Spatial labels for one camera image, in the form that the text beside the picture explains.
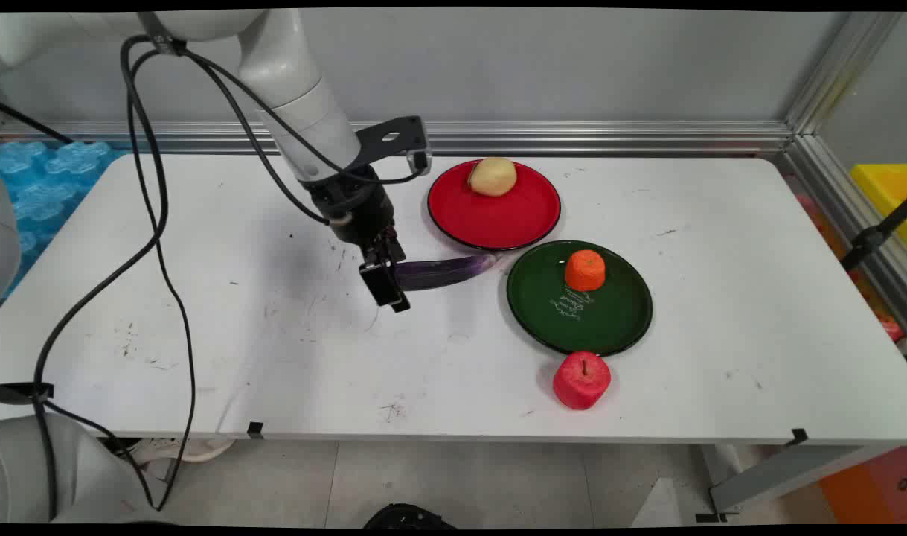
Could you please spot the grey table leg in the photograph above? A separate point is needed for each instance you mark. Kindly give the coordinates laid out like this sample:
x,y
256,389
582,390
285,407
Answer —
x,y
788,476

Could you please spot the black stand clamp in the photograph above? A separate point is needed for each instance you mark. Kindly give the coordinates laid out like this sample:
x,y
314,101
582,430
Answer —
x,y
866,242

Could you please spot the black table edge clip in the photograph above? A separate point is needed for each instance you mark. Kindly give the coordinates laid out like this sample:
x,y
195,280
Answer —
x,y
254,429
799,436

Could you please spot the yellow plastic box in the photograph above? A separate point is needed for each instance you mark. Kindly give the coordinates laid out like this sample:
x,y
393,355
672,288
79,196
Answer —
x,y
885,186

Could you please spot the orange box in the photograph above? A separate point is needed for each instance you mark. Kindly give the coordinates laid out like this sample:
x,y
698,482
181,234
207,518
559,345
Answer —
x,y
870,491

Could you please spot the blue foam mat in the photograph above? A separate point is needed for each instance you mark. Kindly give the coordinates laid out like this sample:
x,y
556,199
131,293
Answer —
x,y
44,186

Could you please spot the orange toy fruit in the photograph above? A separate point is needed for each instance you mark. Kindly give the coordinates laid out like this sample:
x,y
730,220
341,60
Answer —
x,y
585,272

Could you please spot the black round floor object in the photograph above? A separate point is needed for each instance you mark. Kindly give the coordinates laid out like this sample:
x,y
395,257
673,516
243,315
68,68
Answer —
x,y
408,517

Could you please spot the purple toy eggplant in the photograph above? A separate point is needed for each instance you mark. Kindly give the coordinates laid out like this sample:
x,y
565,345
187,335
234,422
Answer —
x,y
442,272

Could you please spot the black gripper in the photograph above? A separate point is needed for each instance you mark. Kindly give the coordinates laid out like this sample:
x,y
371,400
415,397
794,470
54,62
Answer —
x,y
356,205

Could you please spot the white shoe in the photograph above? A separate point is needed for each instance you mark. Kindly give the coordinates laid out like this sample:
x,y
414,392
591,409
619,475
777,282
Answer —
x,y
193,449

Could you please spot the long aluminium frame rail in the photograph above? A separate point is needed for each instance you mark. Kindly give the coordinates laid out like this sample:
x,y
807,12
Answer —
x,y
572,138

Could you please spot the red pink floor mat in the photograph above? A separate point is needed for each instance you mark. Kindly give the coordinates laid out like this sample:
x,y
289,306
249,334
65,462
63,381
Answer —
x,y
891,327

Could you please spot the red toy apple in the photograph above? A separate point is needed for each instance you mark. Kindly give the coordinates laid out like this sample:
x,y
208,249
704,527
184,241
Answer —
x,y
581,381

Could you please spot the yellow toy potato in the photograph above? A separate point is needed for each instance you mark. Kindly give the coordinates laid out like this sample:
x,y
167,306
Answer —
x,y
492,177

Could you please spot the angled aluminium frame rail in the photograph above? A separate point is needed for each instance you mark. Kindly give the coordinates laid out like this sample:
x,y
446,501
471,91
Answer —
x,y
840,74

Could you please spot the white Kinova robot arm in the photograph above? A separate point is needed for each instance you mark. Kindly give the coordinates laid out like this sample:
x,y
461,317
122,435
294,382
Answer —
x,y
289,67

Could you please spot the red plate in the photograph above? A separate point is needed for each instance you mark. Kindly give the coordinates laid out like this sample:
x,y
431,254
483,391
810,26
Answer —
x,y
498,219

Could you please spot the green plate with white print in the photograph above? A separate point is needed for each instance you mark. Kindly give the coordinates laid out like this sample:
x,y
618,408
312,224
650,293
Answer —
x,y
609,320

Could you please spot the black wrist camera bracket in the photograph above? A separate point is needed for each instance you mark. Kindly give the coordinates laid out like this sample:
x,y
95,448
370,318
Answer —
x,y
375,140

